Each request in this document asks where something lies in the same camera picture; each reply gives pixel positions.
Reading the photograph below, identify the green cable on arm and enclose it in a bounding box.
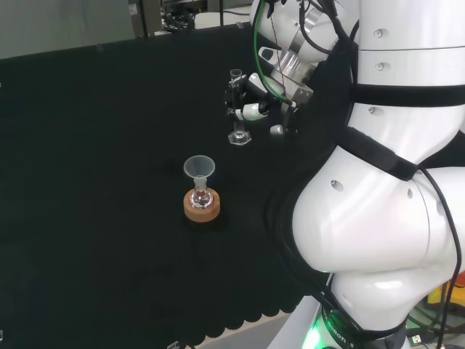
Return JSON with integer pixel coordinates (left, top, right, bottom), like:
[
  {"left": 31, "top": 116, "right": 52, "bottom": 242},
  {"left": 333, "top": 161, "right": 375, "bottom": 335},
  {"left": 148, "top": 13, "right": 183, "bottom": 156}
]
[{"left": 252, "top": 0, "right": 294, "bottom": 105}]

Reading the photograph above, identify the cork ring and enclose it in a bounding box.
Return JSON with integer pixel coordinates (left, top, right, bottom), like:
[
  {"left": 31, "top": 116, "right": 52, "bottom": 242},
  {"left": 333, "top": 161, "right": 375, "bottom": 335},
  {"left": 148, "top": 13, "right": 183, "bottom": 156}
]
[{"left": 183, "top": 188, "right": 222, "bottom": 222}]

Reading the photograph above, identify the clear graduated cylinder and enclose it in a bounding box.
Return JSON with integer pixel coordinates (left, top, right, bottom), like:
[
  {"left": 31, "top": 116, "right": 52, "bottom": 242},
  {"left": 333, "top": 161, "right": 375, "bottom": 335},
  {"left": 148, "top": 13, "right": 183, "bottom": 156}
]
[{"left": 227, "top": 68, "right": 253, "bottom": 147}]

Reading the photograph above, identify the black cloth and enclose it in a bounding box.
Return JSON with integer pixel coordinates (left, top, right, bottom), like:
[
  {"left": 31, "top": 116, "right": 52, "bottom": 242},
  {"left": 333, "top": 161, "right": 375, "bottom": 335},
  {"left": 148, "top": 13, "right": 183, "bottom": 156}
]
[{"left": 0, "top": 21, "right": 465, "bottom": 342}]

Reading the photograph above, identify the black cable bundle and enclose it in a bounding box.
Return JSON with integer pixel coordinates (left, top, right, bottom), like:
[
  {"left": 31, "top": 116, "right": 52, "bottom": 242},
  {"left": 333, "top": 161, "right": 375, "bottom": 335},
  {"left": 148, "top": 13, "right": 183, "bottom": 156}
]
[{"left": 161, "top": 7, "right": 198, "bottom": 32}]

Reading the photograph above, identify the small round-bottom glass flask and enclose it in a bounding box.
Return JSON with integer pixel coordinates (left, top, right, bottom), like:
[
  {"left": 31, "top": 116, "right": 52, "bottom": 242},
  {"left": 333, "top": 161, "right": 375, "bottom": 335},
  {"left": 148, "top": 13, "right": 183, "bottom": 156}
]
[{"left": 191, "top": 177, "right": 214, "bottom": 210}]

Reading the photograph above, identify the yellow stop button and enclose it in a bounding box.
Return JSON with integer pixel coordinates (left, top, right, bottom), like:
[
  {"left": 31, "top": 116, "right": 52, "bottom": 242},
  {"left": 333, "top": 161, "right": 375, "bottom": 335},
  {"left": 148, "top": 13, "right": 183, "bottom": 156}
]
[{"left": 426, "top": 278, "right": 465, "bottom": 318}]

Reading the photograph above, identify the grey cabinet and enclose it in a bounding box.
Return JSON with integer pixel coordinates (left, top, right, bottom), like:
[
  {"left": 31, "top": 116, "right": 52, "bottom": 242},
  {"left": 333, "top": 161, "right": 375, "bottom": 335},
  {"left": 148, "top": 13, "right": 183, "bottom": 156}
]
[{"left": 0, "top": 0, "right": 147, "bottom": 61}]

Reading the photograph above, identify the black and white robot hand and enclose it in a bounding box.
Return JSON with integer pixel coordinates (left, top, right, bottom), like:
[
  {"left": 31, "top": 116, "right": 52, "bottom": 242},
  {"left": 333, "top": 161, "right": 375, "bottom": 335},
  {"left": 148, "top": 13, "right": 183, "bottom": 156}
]
[{"left": 223, "top": 72, "right": 303, "bottom": 139}]

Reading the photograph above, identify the clear plastic funnel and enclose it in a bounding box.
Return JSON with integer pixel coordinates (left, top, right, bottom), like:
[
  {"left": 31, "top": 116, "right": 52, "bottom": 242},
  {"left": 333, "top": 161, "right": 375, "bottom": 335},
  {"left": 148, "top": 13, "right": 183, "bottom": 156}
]
[{"left": 183, "top": 155, "right": 216, "bottom": 186}]

